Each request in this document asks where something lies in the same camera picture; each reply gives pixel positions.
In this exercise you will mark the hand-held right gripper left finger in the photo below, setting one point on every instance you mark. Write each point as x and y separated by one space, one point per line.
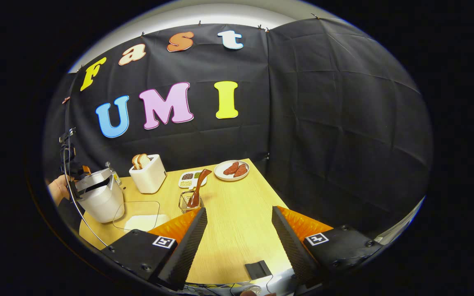
181 253

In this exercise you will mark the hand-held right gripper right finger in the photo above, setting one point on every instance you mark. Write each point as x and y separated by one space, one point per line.
292 250

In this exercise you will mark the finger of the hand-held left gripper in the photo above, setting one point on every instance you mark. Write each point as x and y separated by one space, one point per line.
86 170

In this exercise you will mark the white rice cooker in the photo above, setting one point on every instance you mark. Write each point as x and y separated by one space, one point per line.
103 201

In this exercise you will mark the white rice layer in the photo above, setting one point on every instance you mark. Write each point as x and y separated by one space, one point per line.
144 223

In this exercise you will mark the clear rice container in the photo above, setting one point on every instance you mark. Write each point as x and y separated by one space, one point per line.
136 209

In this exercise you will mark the brown wooden spoon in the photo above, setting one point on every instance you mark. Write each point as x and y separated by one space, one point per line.
200 185

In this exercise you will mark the small glass bottle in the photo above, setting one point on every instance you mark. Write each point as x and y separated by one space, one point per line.
113 174

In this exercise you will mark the small black box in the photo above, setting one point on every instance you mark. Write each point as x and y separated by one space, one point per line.
257 269

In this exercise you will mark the toasted bread slice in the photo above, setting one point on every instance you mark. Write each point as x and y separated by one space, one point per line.
135 161
144 160

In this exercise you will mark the white toaster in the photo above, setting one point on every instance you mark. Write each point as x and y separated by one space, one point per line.
150 179

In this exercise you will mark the white divided seasoning dish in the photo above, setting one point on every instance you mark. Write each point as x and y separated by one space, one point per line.
187 176

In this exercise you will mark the white round plate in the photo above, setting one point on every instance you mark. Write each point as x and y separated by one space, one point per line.
219 172

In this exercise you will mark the red meat slice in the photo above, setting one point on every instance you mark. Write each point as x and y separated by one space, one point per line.
231 168
241 171

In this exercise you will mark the black backdrop cloth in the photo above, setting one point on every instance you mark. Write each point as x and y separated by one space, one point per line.
335 123

